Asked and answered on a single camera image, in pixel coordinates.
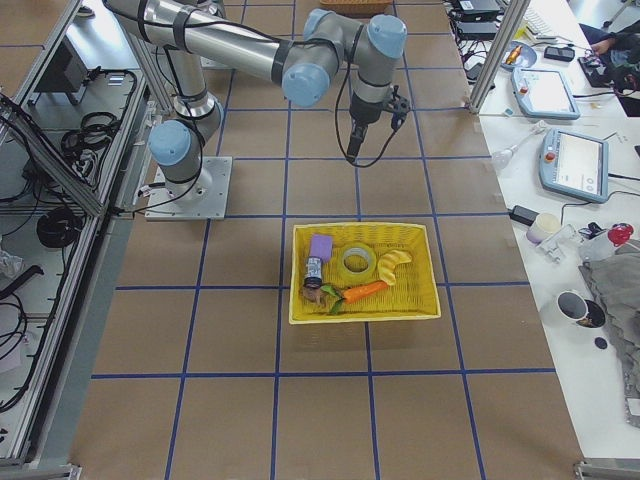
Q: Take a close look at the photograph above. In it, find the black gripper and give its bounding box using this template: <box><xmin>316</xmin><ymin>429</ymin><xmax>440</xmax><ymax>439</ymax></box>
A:
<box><xmin>347</xmin><ymin>85</ymin><xmax>411</xmax><ymax>156</ymax></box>

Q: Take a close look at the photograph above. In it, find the yellow tape roll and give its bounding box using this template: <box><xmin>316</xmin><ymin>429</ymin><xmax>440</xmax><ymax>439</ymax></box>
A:
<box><xmin>338</xmin><ymin>242</ymin><xmax>377</xmax><ymax>281</ymax></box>

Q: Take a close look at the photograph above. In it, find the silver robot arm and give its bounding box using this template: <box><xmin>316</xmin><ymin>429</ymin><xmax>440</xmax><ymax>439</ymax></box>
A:
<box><xmin>104</xmin><ymin>1</ymin><xmax>411</xmax><ymax>167</ymax></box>

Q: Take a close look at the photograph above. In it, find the purple block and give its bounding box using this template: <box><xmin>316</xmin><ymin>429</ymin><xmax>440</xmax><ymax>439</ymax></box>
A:
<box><xmin>309</xmin><ymin>233</ymin><xmax>333</xmax><ymax>263</ymax></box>

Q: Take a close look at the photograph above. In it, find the toy croissant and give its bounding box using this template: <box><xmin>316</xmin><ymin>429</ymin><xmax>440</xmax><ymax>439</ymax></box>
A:
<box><xmin>377</xmin><ymin>250</ymin><xmax>413</xmax><ymax>286</ymax></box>

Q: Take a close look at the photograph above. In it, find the white light bulb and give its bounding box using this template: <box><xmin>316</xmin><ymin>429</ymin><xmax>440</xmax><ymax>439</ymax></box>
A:
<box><xmin>491</xmin><ymin>145</ymin><xmax>519</xmax><ymax>171</ymax></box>

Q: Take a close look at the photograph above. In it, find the small labelled bottle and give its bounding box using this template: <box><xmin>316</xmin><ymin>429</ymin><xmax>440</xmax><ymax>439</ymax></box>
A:
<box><xmin>303</xmin><ymin>256</ymin><xmax>323</xmax><ymax>289</ymax></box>

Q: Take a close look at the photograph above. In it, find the toy carrot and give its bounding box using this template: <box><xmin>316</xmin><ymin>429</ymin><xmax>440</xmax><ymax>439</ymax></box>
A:
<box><xmin>321</xmin><ymin>280</ymin><xmax>389</xmax><ymax>314</ymax></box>

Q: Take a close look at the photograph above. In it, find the brown toy piece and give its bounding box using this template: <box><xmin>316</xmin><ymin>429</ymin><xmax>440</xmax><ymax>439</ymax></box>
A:
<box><xmin>301</xmin><ymin>286</ymin><xmax>326</xmax><ymax>306</ymax></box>

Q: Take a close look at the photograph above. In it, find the yellow plastic woven basket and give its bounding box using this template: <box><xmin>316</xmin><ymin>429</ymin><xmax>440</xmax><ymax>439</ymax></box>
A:
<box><xmin>289</xmin><ymin>222</ymin><xmax>441</xmax><ymax>325</ymax></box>

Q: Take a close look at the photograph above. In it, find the brass cylinder tool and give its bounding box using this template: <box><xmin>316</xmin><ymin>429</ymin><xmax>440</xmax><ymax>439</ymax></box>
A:
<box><xmin>504</xmin><ymin>45</ymin><xmax>522</xmax><ymax>65</ymax></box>

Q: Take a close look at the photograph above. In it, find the black power adapter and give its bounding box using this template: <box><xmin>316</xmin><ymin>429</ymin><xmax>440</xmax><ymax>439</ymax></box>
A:
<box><xmin>509</xmin><ymin>205</ymin><xmax>539</xmax><ymax>227</ymax></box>

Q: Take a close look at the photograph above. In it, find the blue plate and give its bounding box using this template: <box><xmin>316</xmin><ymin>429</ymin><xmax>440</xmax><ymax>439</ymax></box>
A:
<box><xmin>500</xmin><ymin>41</ymin><xmax>538</xmax><ymax>70</ymax></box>

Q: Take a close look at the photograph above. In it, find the far teach pendant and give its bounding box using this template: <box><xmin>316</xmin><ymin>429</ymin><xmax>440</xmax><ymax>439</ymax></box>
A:
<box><xmin>511</xmin><ymin>67</ymin><xmax>581</xmax><ymax>120</ymax></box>

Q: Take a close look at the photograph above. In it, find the teach pendant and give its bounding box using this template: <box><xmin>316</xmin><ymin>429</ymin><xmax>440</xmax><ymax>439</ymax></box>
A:
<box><xmin>538</xmin><ymin>128</ymin><xmax>609</xmax><ymax>204</ymax></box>
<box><xmin>511</xmin><ymin>67</ymin><xmax>581</xmax><ymax>120</ymax></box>

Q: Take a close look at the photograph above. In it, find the lavender cup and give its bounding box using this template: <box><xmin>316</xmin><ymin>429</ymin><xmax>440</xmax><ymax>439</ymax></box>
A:
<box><xmin>526</xmin><ymin>213</ymin><xmax>561</xmax><ymax>244</ymax></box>

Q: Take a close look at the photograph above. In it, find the near teach pendant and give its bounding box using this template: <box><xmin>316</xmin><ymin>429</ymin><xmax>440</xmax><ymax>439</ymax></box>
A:
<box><xmin>538</xmin><ymin>128</ymin><xmax>609</xmax><ymax>204</ymax></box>

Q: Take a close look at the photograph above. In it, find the red round object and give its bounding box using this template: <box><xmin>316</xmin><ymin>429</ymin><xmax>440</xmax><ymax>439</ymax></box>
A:
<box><xmin>607</xmin><ymin>223</ymin><xmax>634</xmax><ymax>249</ymax></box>

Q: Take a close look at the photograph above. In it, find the white black mug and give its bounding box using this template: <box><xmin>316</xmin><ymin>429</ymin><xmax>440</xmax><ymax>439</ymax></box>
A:
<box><xmin>555</xmin><ymin>291</ymin><xmax>606</xmax><ymax>329</ymax></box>

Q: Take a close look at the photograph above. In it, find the grey cloth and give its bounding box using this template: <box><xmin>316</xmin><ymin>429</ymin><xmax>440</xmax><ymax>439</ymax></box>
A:
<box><xmin>579</xmin><ymin>240</ymin><xmax>639</xmax><ymax>428</ymax></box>

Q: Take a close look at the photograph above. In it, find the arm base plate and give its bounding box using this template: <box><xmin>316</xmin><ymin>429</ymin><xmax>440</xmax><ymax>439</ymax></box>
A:
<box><xmin>144</xmin><ymin>156</ymin><xmax>233</xmax><ymax>221</ymax></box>

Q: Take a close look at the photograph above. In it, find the aluminium frame post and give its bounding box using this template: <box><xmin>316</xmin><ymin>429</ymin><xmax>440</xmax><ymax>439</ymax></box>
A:
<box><xmin>468</xmin><ymin>0</ymin><xmax>530</xmax><ymax>114</ymax></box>

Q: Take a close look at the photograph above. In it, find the clear plastic bracket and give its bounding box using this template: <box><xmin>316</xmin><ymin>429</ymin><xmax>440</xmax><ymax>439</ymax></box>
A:
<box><xmin>537</xmin><ymin>224</ymin><xmax>584</xmax><ymax>263</ymax></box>

